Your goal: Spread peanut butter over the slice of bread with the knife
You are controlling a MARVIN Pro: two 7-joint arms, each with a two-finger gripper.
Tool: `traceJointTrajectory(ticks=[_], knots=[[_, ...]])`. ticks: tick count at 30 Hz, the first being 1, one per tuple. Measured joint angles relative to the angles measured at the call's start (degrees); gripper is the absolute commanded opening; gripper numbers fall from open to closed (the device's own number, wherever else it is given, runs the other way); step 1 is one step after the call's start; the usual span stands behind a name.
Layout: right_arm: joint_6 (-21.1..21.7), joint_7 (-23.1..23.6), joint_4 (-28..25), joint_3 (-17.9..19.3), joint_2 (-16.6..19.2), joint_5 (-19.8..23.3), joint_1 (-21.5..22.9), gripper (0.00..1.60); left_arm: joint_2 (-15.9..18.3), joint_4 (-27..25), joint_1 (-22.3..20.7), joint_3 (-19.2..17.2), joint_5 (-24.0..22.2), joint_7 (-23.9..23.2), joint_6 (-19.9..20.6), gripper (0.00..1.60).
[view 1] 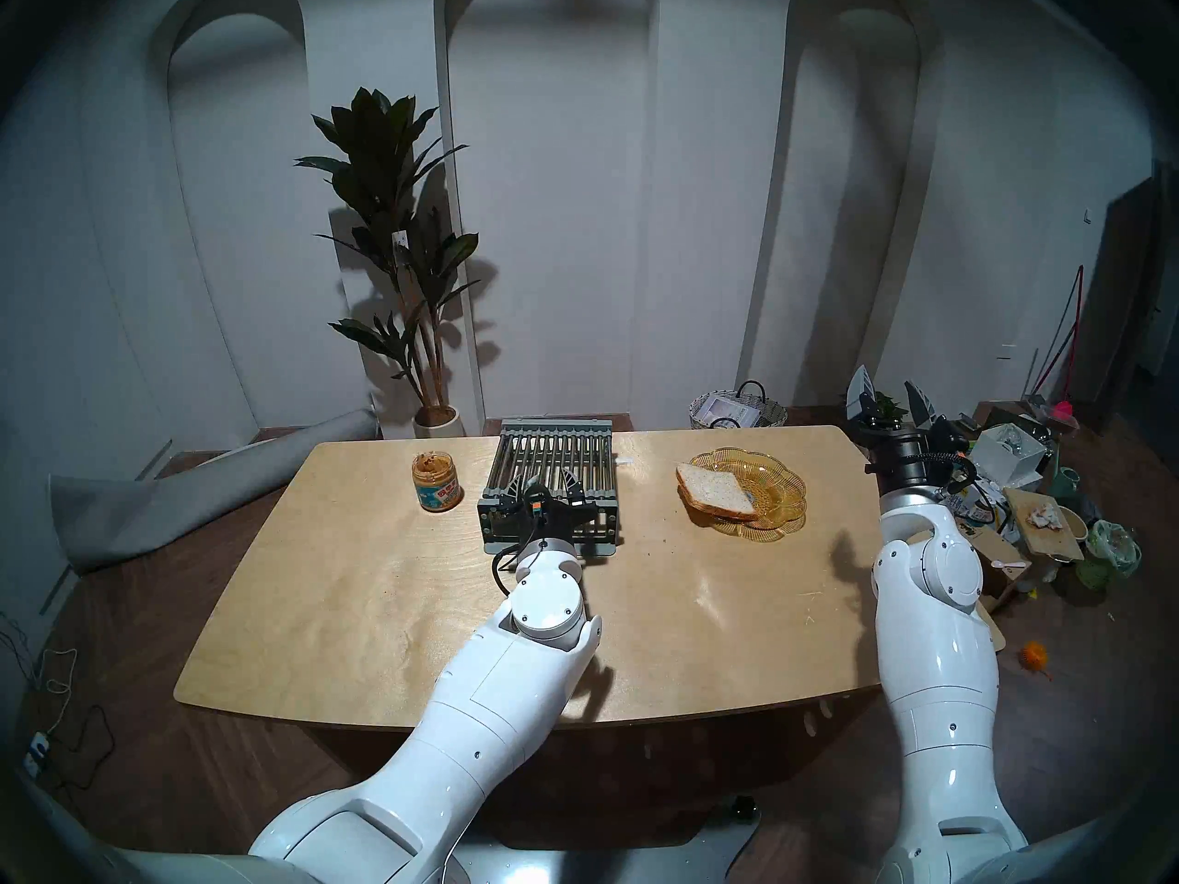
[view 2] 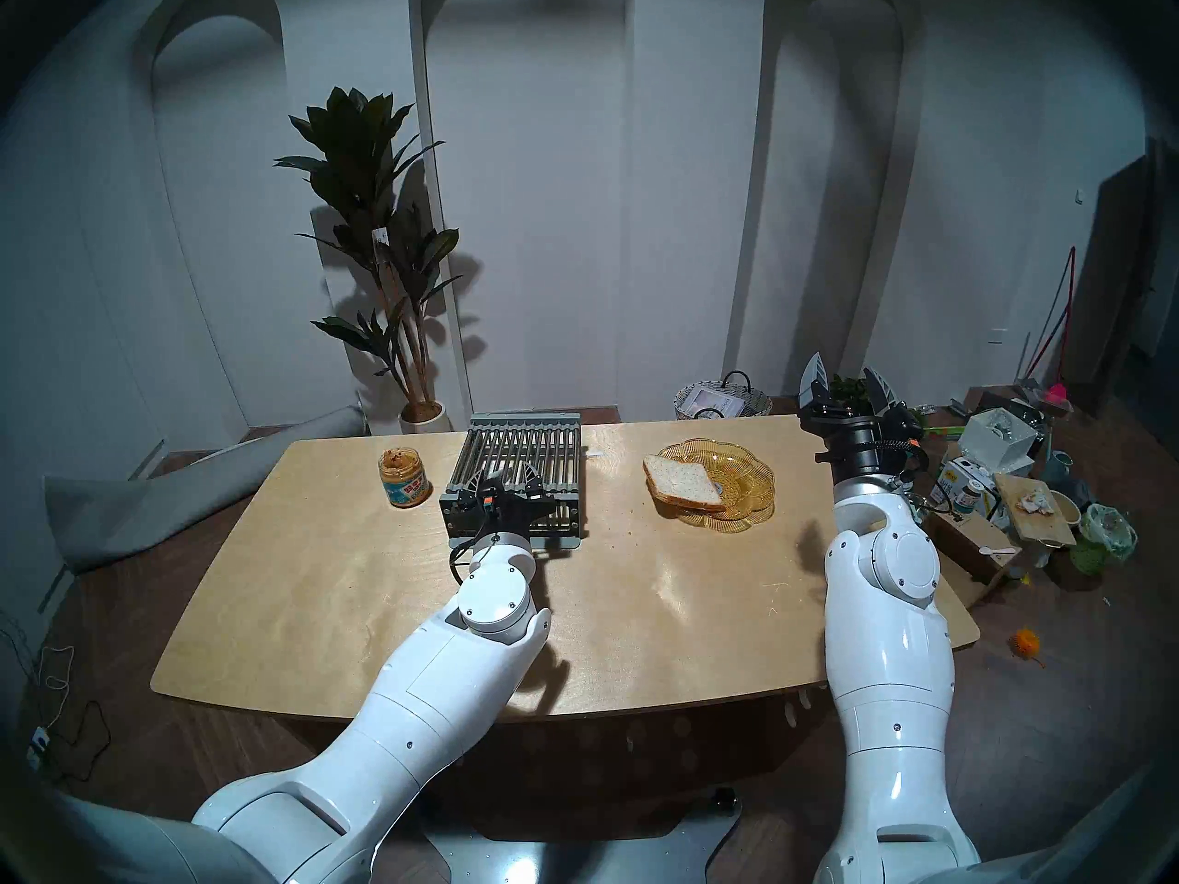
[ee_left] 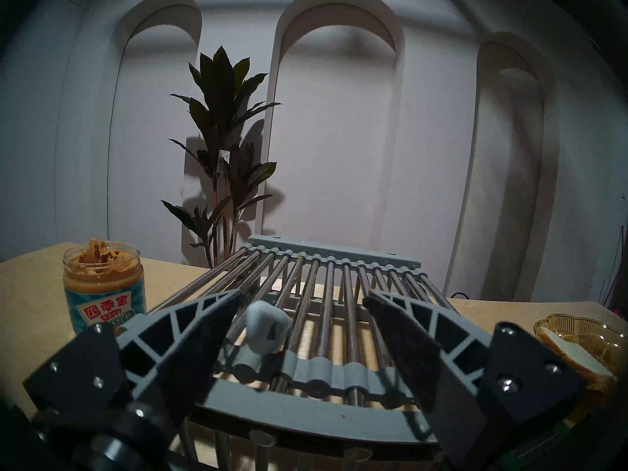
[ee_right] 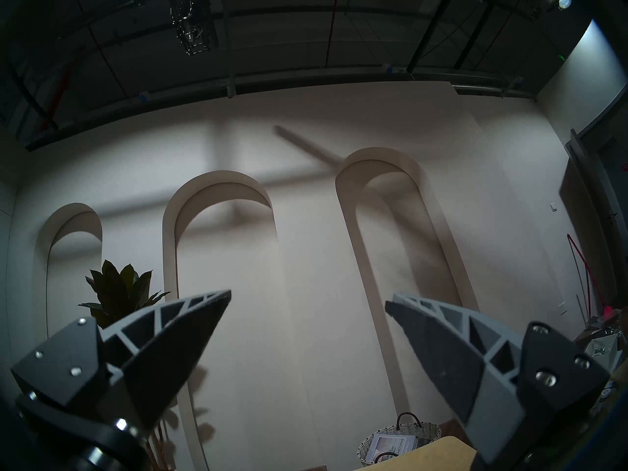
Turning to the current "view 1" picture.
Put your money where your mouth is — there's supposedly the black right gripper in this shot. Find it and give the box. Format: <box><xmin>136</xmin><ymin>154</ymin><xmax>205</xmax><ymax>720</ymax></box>
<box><xmin>846</xmin><ymin>364</ymin><xmax>974</xmax><ymax>496</ymax></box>

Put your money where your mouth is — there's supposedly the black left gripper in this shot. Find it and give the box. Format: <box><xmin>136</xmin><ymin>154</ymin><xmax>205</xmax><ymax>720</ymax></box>
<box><xmin>494</xmin><ymin>472</ymin><xmax>591</xmax><ymax>548</ymax></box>

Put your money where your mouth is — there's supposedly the amber glass plate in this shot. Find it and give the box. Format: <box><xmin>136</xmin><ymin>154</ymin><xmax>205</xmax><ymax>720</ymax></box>
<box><xmin>687</xmin><ymin>447</ymin><xmax>808</xmax><ymax>542</ymax></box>

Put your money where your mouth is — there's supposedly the peanut butter jar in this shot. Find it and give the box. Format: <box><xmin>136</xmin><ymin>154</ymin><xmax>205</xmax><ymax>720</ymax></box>
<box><xmin>412</xmin><ymin>451</ymin><xmax>462</xmax><ymax>514</ymax></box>

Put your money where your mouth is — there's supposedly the slice of white bread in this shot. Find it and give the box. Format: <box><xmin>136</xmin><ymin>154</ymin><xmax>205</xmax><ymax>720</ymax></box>
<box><xmin>675</xmin><ymin>462</ymin><xmax>759</xmax><ymax>522</ymax></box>

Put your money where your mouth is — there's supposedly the grey slatted cutlery rack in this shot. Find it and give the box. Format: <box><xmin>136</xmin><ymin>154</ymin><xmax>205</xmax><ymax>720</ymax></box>
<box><xmin>478</xmin><ymin>418</ymin><xmax>620</xmax><ymax>561</ymax></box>

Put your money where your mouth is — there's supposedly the white milk carton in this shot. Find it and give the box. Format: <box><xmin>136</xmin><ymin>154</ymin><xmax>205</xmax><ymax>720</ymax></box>
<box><xmin>951</xmin><ymin>475</ymin><xmax>1007</xmax><ymax>529</ymax></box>

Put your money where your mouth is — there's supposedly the white open box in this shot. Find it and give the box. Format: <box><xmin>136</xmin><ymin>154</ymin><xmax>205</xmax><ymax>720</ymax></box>
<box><xmin>969</xmin><ymin>424</ymin><xmax>1048</xmax><ymax>489</ymax></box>

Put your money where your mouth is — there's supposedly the brown cardboard box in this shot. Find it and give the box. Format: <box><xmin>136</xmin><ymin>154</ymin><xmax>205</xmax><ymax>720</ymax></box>
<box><xmin>958</xmin><ymin>521</ymin><xmax>1033</xmax><ymax>616</ymax></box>

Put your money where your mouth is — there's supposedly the small wooden stool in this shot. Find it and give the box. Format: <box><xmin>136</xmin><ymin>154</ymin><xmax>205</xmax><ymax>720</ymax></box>
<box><xmin>1004</xmin><ymin>488</ymin><xmax>1086</xmax><ymax>587</ymax></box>

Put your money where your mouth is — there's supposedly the dark door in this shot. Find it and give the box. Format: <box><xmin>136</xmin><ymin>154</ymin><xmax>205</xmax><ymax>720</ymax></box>
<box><xmin>1073</xmin><ymin>159</ymin><xmax>1179</xmax><ymax>409</ymax></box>

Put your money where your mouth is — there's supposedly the tall potted plant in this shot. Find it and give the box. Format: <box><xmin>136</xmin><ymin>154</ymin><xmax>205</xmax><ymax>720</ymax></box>
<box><xmin>295</xmin><ymin>87</ymin><xmax>480</xmax><ymax>439</ymax></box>

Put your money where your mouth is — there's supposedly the grey rolled mat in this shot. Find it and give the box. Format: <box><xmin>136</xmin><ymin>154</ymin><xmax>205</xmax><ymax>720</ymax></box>
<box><xmin>49</xmin><ymin>408</ymin><xmax>380</xmax><ymax>576</ymax></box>

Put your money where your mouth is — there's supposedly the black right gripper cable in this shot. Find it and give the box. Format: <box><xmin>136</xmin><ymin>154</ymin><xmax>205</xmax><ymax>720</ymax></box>
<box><xmin>949</xmin><ymin>454</ymin><xmax>1010</xmax><ymax>524</ymax></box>

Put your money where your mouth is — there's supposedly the wicker basket with handle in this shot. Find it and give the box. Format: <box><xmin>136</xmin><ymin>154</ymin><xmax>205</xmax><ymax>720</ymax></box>
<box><xmin>688</xmin><ymin>380</ymin><xmax>788</xmax><ymax>430</ymax></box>

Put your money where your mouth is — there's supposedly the red handled pink broom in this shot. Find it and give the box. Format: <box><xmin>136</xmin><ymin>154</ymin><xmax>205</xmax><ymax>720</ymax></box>
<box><xmin>1027</xmin><ymin>265</ymin><xmax>1086</xmax><ymax>425</ymax></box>

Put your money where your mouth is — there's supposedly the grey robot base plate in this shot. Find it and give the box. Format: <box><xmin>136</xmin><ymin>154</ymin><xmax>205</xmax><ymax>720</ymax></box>
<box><xmin>456</xmin><ymin>795</ymin><xmax>761</xmax><ymax>884</ymax></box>

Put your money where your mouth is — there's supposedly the white floor cable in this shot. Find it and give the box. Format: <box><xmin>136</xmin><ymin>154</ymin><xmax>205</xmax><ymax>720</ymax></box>
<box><xmin>26</xmin><ymin>647</ymin><xmax>80</xmax><ymax>738</ymax></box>

